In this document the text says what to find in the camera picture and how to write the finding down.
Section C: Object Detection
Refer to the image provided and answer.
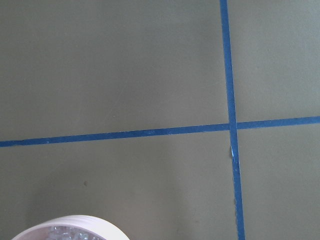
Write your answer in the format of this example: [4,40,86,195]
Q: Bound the pink bowl of ice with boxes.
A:
[13,215,129,240]

